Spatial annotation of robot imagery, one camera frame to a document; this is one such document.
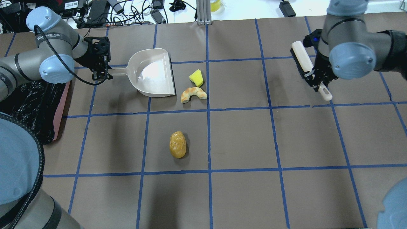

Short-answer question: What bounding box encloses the yellow tape roll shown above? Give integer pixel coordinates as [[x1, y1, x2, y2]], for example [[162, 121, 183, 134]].
[[210, 0, 224, 13]]

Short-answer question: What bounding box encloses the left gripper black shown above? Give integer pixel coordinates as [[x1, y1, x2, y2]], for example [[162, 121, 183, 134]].
[[83, 37, 113, 81]]

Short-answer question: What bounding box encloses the black webcam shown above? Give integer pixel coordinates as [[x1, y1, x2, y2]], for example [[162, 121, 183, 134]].
[[169, 0, 186, 12]]

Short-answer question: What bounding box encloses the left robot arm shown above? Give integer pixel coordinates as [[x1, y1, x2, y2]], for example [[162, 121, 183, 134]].
[[0, 6, 113, 101]]

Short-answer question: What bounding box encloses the aluminium frame post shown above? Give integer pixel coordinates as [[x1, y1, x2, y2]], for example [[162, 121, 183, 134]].
[[196, 0, 212, 25]]

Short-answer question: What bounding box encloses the yellow sponge wedge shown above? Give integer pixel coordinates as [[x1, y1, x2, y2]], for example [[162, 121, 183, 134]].
[[189, 69, 204, 87]]

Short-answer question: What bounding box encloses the beige hand brush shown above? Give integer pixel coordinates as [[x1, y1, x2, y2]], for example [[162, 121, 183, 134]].
[[290, 41, 333, 101]]

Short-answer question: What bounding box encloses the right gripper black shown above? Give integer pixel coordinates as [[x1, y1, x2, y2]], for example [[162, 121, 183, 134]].
[[304, 54, 337, 92]]

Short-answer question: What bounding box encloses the pink bin with black bag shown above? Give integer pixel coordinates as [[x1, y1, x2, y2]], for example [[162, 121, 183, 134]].
[[0, 80, 66, 145]]

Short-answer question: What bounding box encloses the toy croissant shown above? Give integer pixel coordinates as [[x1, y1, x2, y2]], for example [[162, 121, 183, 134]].
[[180, 87, 208, 103]]

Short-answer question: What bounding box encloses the black power adapter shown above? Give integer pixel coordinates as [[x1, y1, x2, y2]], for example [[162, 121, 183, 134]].
[[279, 0, 296, 17]]

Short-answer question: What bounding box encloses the beige plastic dustpan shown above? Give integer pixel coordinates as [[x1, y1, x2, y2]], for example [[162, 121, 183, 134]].
[[108, 48, 176, 97]]

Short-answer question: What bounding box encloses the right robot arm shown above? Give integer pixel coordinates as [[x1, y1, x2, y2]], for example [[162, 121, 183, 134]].
[[302, 0, 406, 91]]

